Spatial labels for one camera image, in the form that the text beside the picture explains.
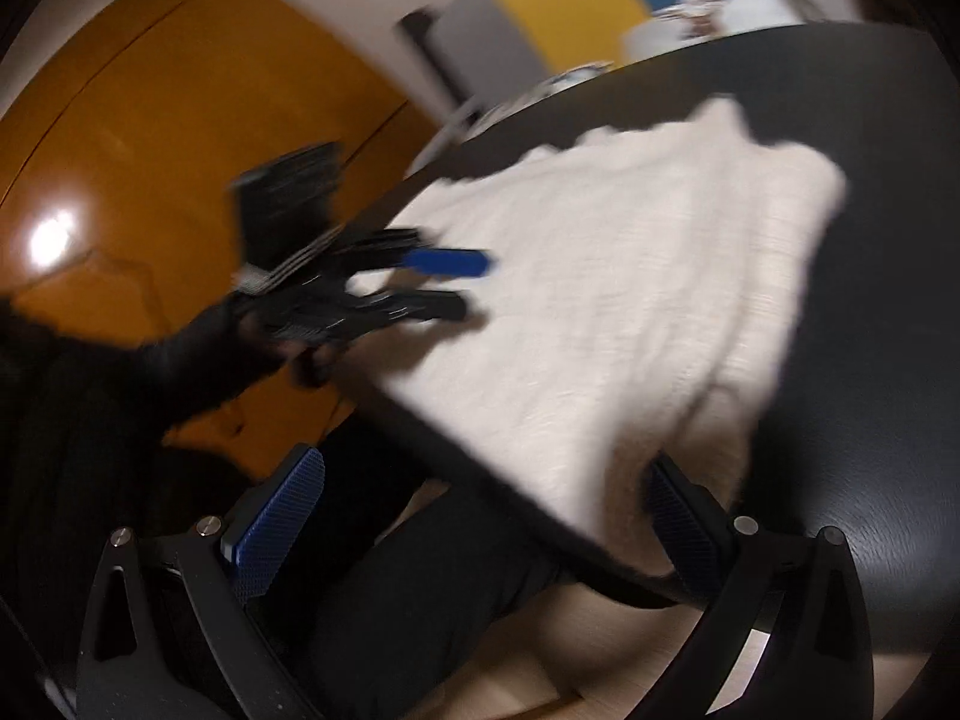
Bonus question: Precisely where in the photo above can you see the white deer print pillow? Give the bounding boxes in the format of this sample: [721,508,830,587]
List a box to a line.
[621,0,807,68]

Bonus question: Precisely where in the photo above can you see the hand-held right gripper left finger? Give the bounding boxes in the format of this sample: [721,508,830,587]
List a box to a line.
[75,444,326,720]

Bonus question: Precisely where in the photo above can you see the person's left forearm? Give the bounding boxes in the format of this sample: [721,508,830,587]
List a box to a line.
[0,292,301,451]

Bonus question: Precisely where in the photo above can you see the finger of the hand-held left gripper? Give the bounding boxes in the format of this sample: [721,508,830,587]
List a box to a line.
[401,249,496,277]
[386,291,470,325]

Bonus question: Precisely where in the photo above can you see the grey yellow blue armchair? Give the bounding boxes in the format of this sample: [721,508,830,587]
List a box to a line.
[397,0,863,128]

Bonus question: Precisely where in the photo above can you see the person's black pants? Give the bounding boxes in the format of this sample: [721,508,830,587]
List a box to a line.
[150,412,593,720]

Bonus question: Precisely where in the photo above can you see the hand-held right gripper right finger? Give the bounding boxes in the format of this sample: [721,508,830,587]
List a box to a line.
[637,454,875,720]

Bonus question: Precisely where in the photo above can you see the triangle pattern pillow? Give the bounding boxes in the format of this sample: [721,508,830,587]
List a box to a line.
[480,64,616,125]

